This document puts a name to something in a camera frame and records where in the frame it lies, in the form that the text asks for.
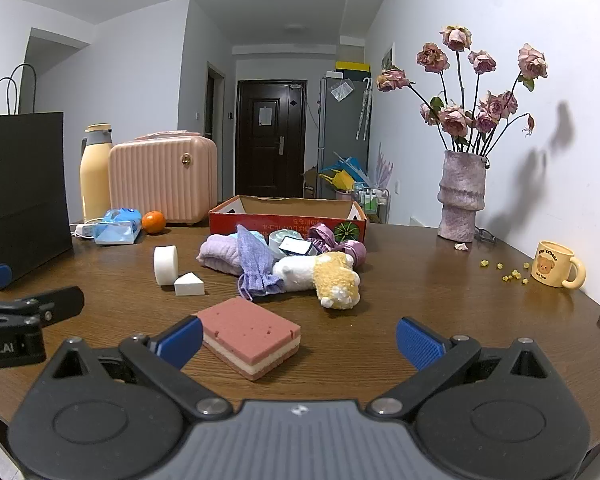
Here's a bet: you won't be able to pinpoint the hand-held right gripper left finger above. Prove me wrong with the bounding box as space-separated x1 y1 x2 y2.
35 316 232 420

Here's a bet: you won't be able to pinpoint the teal soft roll with tag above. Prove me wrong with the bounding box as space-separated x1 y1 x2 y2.
267 232 311 262

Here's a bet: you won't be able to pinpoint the scattered yellow crumbs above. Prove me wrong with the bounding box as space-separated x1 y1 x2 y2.
480 259 532 284

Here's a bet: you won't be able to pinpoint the red cardboard box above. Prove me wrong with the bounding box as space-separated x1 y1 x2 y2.
209 195 368 248

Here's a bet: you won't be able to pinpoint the pink crinkled cloth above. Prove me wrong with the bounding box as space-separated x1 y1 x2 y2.
134 130 201 140

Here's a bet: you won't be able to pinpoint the grey refrigerator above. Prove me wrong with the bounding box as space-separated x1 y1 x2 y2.
316 76 372 201

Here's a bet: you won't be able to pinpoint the purple wall decoration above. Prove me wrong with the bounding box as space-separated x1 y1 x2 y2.
375 142 396 188

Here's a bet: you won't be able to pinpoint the side room door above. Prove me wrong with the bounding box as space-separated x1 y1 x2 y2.
206 62 227 142

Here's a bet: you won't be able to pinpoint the white folded umbrella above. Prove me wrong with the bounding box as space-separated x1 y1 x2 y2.
356 78 374 141

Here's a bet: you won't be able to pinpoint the pink layered sponge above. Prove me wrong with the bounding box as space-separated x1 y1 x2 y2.
192 296 301 382

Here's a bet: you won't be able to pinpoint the bunch of dried pink roses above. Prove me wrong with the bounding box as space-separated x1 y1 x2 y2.
376 25 549 157

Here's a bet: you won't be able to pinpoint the dark wooden entrance door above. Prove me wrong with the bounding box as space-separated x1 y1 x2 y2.
236 80 308 200

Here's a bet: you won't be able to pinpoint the yellow and black box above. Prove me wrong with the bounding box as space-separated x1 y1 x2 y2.
336 61 371 79

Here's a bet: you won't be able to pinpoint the purple knitted drawstring pouch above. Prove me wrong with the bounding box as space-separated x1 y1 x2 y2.
236 225 286 302

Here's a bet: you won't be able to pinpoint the yellow bear mug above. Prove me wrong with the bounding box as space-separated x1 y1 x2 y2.
531 241 587 289

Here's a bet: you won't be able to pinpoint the orange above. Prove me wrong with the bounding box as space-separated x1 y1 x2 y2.
141 211 167 234

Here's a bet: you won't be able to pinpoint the white round sponge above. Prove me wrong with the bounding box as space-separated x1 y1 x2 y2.
153 245 179 286

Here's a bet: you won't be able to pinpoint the wire storage cart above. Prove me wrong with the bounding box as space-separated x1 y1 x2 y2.
352 185 391 224

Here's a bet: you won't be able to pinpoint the lilac fluffy towel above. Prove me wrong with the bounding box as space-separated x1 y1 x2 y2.
196 233 247 277

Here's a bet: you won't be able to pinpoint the yellow thermos bottle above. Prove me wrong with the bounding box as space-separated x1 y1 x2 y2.
80 123 114 223

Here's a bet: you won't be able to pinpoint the brown cardboard box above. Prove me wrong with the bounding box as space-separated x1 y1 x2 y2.
302 165 321 199

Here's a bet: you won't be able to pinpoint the pink ribbed suitcase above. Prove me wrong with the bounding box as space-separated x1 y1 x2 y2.
108 134 218 226

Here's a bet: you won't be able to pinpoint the white and yellow plush toy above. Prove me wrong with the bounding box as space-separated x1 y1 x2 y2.
272 252 362 309

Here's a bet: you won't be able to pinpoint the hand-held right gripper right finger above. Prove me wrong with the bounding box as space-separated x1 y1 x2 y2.
367 316 563 420

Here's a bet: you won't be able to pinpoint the black paper bag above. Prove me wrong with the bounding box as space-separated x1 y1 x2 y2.
0 63 75 292

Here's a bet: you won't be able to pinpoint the white triangular sponge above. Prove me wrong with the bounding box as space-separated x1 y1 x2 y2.
174 272 206 297

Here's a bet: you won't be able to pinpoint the white charger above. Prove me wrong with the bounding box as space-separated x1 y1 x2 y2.
71 221 104 239

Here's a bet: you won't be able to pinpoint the pink textured vase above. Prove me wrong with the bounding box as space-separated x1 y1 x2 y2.
437 150 487 242

